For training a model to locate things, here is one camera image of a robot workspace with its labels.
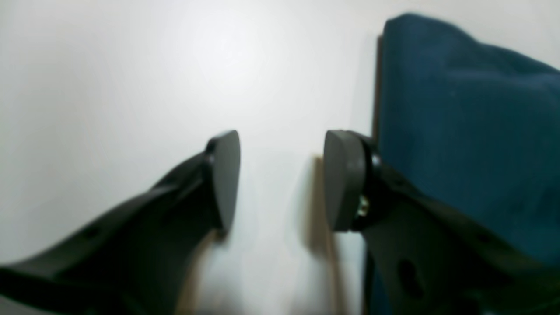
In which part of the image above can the navy blue t-shirt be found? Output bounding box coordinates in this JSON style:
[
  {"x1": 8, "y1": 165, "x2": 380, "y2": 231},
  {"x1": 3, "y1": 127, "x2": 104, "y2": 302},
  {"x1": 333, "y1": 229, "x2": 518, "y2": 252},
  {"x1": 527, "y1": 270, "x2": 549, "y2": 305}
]
[{"x1": 363, "y1": 13, "x2": 560, "y2": 315}]

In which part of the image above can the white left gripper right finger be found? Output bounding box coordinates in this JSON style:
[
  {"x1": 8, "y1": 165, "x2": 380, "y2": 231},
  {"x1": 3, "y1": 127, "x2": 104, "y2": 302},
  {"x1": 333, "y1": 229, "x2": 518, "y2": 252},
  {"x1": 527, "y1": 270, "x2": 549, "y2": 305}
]
[{"x1": 324, "y1": 130, "x2": 559, "y2": 315}]

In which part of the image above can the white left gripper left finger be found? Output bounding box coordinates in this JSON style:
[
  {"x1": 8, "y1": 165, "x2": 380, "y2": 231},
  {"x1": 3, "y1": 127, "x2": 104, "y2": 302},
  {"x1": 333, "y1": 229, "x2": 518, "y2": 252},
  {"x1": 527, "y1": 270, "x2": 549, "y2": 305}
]
[{"x1": 1, "y1": 131, "x2": 241, "y2": 315}]

